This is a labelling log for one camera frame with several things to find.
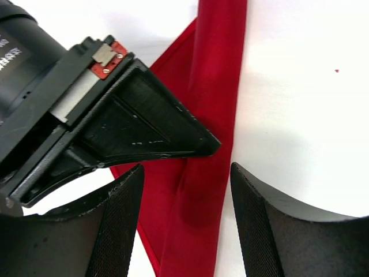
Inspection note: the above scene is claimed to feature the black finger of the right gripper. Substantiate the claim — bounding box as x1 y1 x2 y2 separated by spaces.
51 59 221 176

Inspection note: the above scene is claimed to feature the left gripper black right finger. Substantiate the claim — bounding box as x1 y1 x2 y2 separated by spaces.
231 163 368 276

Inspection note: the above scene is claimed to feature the red cloth napkin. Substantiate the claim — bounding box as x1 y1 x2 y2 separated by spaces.
109 0 248 277

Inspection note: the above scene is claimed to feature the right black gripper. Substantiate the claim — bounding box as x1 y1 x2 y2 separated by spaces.
1 36 135 208

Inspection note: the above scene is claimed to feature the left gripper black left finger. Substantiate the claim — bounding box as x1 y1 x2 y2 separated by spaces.
1 164 144 276

